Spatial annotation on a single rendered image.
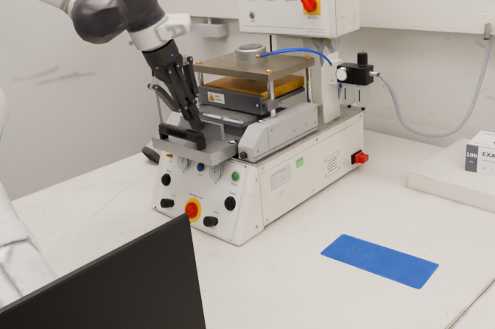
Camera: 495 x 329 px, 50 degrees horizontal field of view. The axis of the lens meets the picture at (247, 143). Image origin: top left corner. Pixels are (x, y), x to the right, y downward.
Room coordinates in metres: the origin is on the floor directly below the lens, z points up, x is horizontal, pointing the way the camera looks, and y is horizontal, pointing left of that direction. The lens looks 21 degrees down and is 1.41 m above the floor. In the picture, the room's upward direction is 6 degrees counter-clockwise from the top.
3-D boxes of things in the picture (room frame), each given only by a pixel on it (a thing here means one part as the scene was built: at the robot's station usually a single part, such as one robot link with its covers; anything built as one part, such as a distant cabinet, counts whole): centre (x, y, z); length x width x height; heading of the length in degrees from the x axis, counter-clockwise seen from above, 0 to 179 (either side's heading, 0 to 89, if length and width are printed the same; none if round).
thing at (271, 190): (1.33, -0.04, 0.84); 0.53 x 0.37 x 0.17; 135
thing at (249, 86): (1.35, -0.04, 1.07); 0.22 x 0.17 x 0.10; 45
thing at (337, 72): (1.29, -0.28, 1.05); 0.15 x 0.05 x 0.15; 45
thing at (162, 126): (1.17, 0.15, 0.99); 0.15 x 0.02 x 0.04; 45
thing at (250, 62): (1.36, -0.07, 1.08); 0.31 x 0.24 x 0.13; 45
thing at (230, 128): (1.30, 0.02, 0.98); 0.20 x 0.17 x 0.03; 45
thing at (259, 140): (1.20, -0.08, 0.97); 0.26 x 0.05 x 0.07; 135
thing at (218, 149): (1.26, 0.06, 0.97); 0.30 x 0.22 x 0.08; 135
